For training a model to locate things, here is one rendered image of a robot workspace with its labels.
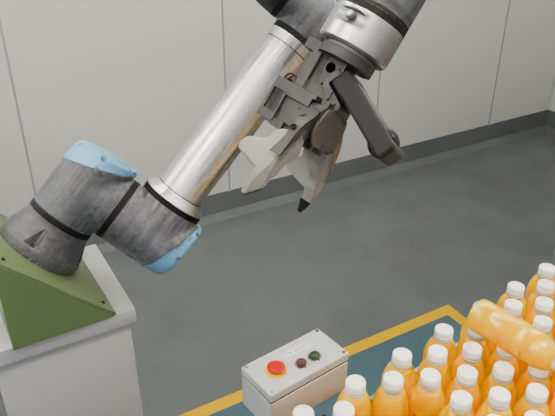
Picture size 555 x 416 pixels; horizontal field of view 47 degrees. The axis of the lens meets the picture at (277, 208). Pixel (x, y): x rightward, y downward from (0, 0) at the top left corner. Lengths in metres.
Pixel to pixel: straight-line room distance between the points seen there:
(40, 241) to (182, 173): 0.33
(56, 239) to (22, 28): 2.05
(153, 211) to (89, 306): 0.24
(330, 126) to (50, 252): 0.83
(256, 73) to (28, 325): 0.71
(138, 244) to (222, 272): 2.11
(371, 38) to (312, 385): 0.78
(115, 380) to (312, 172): 0.94
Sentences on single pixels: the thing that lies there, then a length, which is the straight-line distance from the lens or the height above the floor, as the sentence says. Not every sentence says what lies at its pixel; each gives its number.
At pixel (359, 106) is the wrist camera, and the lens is 0.73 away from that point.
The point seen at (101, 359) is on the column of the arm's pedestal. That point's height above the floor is 0.98.
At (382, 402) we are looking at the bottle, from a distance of 1.29.
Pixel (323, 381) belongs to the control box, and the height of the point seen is 1.06.
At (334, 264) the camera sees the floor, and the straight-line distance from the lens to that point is 3.58.
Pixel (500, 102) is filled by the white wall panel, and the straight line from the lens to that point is 5.37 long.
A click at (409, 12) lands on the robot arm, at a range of 0.76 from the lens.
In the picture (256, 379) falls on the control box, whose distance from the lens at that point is 1.27.
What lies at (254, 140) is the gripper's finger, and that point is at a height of 1.70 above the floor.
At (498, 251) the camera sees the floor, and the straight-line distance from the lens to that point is 3.90.
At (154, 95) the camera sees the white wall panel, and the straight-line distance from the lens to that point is 3.62.
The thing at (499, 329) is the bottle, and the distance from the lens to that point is 1.35.
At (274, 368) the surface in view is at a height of 1.11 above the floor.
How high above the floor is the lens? 1.98
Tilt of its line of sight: 29 degrees down
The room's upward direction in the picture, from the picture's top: straight up
